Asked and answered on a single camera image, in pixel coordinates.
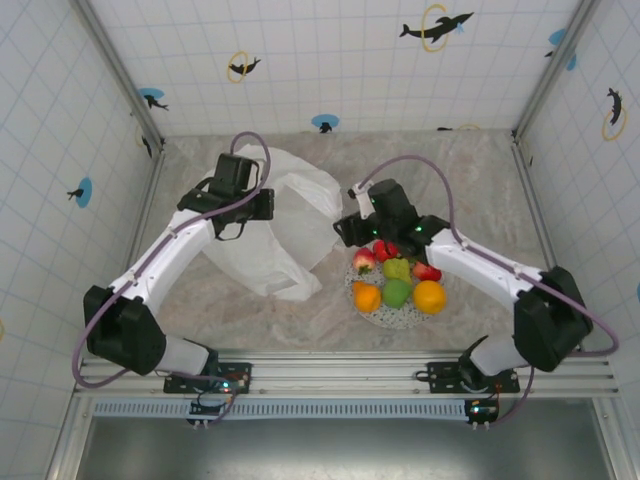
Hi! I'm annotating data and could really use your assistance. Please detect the aluminium frame post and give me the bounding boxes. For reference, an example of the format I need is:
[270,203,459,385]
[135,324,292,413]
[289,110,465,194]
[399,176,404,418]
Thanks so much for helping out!
[69,0,167,152]
[511,0,601,142]

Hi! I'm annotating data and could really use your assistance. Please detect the orange pear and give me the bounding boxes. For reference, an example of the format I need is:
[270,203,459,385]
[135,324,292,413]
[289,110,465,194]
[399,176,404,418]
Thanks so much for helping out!
[351,280,384,314]

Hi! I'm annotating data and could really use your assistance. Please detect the left controller board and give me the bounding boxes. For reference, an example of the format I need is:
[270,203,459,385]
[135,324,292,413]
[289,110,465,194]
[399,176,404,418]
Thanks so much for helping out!
[187,384,237,427]

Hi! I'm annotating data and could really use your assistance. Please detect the aluminium mounting rail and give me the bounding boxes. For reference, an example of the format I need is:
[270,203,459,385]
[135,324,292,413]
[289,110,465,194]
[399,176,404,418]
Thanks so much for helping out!
[74,348,620,400]

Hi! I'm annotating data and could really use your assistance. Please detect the grey metal panel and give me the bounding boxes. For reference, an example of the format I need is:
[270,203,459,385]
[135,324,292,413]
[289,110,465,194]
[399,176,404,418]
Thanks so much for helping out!
[74,414,617,480]

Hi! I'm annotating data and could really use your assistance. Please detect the pale red strawberry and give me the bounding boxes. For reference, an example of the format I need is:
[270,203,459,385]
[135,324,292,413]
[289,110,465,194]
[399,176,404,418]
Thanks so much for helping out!
[352,248,377,276]

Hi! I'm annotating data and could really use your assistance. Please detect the yellow speckled apple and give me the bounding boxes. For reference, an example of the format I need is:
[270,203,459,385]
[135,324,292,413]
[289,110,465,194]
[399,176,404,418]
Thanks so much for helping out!
[411,279,448,316]

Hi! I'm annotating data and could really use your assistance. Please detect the right controller board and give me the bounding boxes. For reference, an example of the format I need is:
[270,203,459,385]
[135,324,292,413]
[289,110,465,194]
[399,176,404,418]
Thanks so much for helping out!
[463,394,501,427]

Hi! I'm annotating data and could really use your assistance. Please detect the speckled white plate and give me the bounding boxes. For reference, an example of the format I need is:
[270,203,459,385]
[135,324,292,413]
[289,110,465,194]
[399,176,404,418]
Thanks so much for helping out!
[344,249,447,330]

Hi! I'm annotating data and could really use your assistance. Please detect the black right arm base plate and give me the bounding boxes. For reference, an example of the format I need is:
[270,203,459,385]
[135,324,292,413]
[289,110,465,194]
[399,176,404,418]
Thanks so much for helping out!
[414,359,521,394]

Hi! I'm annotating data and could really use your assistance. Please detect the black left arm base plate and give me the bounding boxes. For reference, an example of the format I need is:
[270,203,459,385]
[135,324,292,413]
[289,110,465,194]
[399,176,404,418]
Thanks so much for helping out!
[163,361,254,396]

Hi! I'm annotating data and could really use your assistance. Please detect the white plastic bag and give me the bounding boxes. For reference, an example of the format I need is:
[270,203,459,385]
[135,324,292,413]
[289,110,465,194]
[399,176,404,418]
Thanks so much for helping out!
[197,143,345,303]

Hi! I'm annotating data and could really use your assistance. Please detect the bumpy yellow-green fruit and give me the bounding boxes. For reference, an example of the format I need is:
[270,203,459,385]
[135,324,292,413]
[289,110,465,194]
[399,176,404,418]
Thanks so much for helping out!
[382,256,414,282]

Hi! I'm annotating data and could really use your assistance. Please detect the green apple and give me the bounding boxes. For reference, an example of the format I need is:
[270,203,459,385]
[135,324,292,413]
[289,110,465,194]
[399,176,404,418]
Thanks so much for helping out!
[381,278,414,309]

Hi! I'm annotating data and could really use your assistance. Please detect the aluminium side rail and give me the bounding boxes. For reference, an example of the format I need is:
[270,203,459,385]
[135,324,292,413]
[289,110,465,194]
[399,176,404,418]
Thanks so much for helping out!
[511,133,587,357]
[118,144,167,361]

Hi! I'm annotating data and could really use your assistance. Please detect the white slotted cable duct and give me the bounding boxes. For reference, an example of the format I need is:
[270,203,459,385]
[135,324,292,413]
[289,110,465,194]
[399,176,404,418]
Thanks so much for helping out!
[92,399,471,419]

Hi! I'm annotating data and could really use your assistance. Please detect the controller board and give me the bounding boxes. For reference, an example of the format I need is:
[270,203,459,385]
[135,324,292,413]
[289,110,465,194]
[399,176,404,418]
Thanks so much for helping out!
[187,384,237,427]
[463,394,501,427]

